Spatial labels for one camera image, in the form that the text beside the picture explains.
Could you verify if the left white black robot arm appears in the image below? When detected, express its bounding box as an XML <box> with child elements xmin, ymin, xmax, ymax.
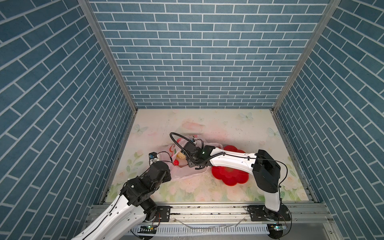
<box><xmin>73</xmin><ymin>161</ymin><xmax>171</xmax><ymax>240</ymax></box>

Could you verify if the left metal corner post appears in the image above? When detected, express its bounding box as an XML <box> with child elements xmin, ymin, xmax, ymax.
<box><xmin>78</xmin><ymin>0</ymin><xmax>138</xmax><ymax>115</ymax></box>

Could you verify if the red flower-shaped plate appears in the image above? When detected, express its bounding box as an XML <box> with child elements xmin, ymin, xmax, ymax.
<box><xmin>211</xmin><ymin>145</ymin><xmax>250</xmax><ymax>187</ymax></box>

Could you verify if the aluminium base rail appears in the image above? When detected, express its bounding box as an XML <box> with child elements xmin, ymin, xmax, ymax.
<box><xmin>85</xmin><ymin>202</ymin><xmax>342</xmax><ymax>240</ymax></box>

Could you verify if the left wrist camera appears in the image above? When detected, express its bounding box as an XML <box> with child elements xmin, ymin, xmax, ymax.
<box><xmin>149</xmin><ymin>152</ymin><xmax>158</xmax><ymax>161</ymax></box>

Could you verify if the metal corner post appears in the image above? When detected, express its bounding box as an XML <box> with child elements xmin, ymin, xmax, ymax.
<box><xmin>78</xmin><ymin>0</ymin><xmax>138</xmax><ymax>115</ymax></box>
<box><xmin>271</xmin><ymin>0</ymin><xmax>341</xmax><ymax>115</ymax></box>

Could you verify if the pink plastic bag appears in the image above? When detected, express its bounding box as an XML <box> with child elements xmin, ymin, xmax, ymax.
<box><xmin>160</xmin><ymin>144</ymin><xmax>212</xmax><ymax>181</ymax></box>

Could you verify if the beige fake fruit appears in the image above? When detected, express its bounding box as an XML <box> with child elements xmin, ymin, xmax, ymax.
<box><xmin>176</xmin><ymin>152</ymin><xmax>186</xmax><ymax>160</ymax></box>

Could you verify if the right metal corner post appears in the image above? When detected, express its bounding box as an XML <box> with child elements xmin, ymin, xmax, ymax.
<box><xmin>271</xmin><ymin>0</ymin><xmax>341</xmax><ymax>115</ymax></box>

